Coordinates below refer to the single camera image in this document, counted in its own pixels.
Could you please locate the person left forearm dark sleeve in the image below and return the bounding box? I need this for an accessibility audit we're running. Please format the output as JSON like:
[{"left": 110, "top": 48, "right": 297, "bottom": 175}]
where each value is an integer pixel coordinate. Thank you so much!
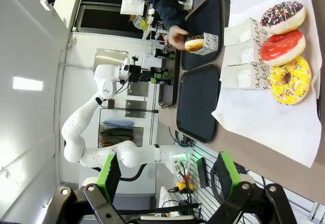
[{"left": 152, "top": 0, "right": 189, "bottom": 31}]

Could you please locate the white paper bag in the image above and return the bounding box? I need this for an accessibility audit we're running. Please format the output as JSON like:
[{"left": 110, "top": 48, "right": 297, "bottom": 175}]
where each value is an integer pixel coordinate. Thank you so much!
[{"left": 120, "top": 0, "right": 150, "bottom": 15}]

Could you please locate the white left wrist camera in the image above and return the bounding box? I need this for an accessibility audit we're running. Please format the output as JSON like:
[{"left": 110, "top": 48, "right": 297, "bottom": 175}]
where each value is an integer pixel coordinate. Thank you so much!
[{"left": 121, "top": 57, "right": 131, "bottom": 75}]

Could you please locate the black blue-logo pepsi can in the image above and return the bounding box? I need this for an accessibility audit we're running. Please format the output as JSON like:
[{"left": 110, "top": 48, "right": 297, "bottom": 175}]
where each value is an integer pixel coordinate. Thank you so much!
[{"left": 151, "top": 77, "right": 173, "bottom": 86}]

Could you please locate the person left hand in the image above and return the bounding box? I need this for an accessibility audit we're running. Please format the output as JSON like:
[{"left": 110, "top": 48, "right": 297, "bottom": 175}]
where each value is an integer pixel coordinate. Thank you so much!
[{"left": 167, "top": 25, "right": 189, "bottom": 51}]

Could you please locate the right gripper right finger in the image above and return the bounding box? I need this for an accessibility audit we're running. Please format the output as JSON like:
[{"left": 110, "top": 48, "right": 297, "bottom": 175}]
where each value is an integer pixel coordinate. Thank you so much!
[{"left": 208, "top": 151, "right": 298, "bottom": 224}]

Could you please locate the black plastic tray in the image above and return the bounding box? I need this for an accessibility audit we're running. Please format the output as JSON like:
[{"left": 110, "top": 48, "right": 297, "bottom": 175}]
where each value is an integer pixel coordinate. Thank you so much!
[
  {"left": 224, "top": 0, "right": 231, "bottom": 28},
  {"left": 176, "top": 65, "right": 221, "bottom": 143},
  {"left": 180, "top": 0, "right": 224, "bottom": 71}
]

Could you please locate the black power adapter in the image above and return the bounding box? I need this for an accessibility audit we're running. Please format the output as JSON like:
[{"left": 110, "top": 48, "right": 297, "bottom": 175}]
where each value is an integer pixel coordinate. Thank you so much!
[{"left": 197, "top": 157, "right": 209, "bottom": 189}]

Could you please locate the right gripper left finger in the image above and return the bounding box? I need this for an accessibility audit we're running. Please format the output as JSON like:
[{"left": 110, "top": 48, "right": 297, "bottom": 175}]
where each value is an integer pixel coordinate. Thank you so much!
[{"left": 52, "top": 152, "right": 127, "bottom": 224}]

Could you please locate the metal rack with clothes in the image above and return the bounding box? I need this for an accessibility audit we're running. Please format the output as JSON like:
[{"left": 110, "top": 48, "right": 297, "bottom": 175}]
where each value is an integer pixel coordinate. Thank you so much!
[{"left": 98, "top": 107, "right": 159, "bottom": 149}]

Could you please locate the yellow sprinkle donut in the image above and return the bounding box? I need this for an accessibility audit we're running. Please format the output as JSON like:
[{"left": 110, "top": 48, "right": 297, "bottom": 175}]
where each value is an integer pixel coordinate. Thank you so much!
[{"left": 268, "top": 55, "right": 312, "bottom": 105}]

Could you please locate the plain chocolate glazed donut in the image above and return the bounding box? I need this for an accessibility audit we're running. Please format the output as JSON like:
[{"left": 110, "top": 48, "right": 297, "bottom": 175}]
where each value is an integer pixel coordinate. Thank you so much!
[{"left": 184, "top": 35, "right": 205, "bottom": 52}]

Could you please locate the brown plastic tray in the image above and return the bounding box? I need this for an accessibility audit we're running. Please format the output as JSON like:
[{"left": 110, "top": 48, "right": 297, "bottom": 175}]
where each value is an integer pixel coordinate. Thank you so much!
[{"left": 158, "top": 48, "right": 181, "bottom": 108}]

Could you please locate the white paper sheet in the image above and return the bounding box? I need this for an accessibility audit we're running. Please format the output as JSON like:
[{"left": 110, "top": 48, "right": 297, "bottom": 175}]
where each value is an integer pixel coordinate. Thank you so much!
[{"left": 211, "top": 0, "right": 323, "bottom": 168}]

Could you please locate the red glazed donut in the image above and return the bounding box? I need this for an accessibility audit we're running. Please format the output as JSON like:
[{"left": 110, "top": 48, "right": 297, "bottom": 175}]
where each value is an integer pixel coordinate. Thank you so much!
[{"left": 261, "top": 30, "right": 306, "bottom": 67}]

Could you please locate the black green soda can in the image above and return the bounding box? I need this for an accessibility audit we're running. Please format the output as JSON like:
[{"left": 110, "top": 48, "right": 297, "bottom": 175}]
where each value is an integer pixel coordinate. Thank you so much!
[
  {"left": 154, "top": 48, "right": 176, "bottom": 60},
  {"left": 149, "top": 66, "right": 170, "bottom": 77}
]

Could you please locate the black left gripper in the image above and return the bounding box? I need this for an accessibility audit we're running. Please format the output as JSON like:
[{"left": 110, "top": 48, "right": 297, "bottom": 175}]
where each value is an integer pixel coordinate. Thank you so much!
[{"left": 129, "top": 66, "right": 142, "bottom": 82}]

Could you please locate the black cable bundle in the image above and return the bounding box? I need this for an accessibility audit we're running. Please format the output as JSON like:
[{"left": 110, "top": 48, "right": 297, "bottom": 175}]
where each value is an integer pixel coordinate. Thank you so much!
[{"left": 210, "top": 155, "right": 254, "bottom": 203}]

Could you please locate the yellow emergency stop box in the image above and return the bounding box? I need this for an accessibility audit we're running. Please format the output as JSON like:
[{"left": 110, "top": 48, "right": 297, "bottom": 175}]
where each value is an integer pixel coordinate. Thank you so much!
[{"left": 176, "top": 174, "right": 195, "bottom": 191}]

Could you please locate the chocolate sprinkle donut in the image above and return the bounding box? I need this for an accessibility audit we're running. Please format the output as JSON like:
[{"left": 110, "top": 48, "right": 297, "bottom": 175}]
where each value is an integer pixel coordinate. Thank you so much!
[{"left": 260, "top": 1, "right": 306, "bottom": 35}]

